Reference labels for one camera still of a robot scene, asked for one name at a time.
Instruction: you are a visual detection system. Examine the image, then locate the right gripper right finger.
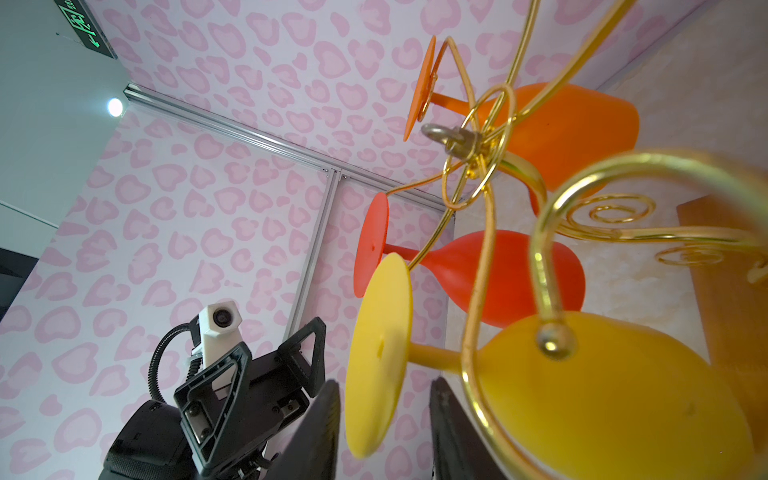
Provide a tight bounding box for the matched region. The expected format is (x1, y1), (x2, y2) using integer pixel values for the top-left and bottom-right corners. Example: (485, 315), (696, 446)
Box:
(429, 378), (506, 480)

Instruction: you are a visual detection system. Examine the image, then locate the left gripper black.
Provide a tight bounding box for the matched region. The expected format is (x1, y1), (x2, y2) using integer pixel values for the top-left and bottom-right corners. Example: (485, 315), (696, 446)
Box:
(173, 316), (328, 478)

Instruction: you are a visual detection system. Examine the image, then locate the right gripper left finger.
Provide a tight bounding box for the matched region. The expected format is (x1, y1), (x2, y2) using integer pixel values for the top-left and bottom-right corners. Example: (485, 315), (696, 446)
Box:
(266, 380), (341, 480)

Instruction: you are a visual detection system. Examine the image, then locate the yellow wine glass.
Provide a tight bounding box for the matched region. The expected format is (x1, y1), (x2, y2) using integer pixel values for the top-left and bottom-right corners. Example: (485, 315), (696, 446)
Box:
(345, 254), (754, 479)

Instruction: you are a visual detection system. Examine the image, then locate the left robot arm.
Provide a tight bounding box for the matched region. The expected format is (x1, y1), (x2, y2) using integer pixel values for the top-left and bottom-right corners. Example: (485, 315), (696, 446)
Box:
(100, 317), (326, 479)

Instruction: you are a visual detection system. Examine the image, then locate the red wine glass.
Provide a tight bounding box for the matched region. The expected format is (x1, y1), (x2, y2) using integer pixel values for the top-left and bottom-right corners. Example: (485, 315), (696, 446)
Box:
(352, 191), (587, 330)

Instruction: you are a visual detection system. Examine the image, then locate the orange wine glass back left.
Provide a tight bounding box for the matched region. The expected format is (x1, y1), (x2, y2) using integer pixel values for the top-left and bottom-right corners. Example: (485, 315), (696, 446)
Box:
(403, 38), (640, 191)

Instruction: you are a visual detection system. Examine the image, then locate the wooden rack base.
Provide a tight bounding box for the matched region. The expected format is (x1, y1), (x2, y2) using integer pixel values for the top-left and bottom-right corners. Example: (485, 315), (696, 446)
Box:
(676, 193), (768, 409)

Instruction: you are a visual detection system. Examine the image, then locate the ceiling spot light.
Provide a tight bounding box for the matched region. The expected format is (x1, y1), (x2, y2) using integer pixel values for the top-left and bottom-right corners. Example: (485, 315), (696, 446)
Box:
(106, 97), (125, 118)

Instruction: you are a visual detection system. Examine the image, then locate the green exit sign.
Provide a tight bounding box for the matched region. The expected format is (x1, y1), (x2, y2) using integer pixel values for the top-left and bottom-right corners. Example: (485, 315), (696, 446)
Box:
(54, 0), (118, 59)

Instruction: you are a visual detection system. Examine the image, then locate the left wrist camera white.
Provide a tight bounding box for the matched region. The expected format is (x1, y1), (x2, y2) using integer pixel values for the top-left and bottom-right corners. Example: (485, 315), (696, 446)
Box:
(192, 300), (243, 371)

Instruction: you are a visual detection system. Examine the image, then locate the aluminium frame diagonal strut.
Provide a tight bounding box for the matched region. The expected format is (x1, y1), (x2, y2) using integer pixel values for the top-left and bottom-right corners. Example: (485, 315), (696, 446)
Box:
(283, 169), (343, 340)

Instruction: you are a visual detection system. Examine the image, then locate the aluminium frame left post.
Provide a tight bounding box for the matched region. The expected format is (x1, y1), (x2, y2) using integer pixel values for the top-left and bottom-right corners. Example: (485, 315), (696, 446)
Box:
(122, 83), (451, 212)

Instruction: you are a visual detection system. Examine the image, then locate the gold wire glass rack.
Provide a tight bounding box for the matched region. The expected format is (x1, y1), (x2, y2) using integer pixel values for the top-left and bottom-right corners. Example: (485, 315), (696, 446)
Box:
(383, 0), (768, 480)

